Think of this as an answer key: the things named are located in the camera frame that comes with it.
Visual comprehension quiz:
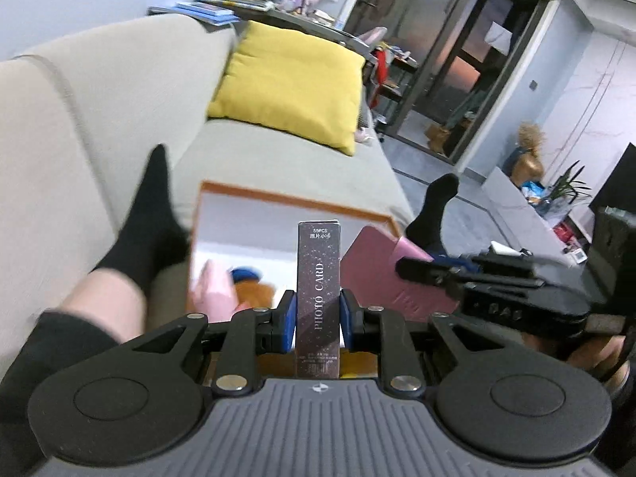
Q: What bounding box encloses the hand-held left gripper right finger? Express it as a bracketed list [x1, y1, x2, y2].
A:
[339, 289, 522, 398]

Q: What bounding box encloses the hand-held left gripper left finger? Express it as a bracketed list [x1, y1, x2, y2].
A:
[119, 289, 298, 398]

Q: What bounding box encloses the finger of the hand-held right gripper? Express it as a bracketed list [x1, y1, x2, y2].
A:
[469, 252, 545, 289]
[395, 256, 478, 291]

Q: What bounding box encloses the pink notebook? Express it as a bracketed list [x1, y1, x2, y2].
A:
[340, 225, 460, 321]

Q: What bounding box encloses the dark card box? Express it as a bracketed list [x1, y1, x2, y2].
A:
[297, 221, 343, 380]

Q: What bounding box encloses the orange cardboard box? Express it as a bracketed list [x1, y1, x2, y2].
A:
[188, 180, 404, 326]

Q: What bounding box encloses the grey low cabinet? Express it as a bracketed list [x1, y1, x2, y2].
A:
[483, 166, 593, 270]

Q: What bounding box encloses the blue packet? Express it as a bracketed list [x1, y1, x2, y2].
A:
[521, 181, 548, 206]

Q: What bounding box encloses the green potted plant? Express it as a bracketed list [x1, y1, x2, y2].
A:
[545, 160, 593, 210]

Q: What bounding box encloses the golden brown figurine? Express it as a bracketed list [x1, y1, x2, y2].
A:
[511, 122, 548, 186]

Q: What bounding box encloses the black television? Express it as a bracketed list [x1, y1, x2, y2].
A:
[589, 143, 636, 210]

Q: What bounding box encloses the dark glass door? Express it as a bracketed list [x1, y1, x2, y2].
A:
[343, 0, 553, 166]

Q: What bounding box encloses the yellow cushion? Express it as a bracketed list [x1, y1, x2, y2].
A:
[206, 21, 367, 156]

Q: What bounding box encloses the dark table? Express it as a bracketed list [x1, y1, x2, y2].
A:
[238, 7, 378, 60]

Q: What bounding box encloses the beige sofa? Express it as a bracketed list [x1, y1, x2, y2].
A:
[0, 12, 415, 359]

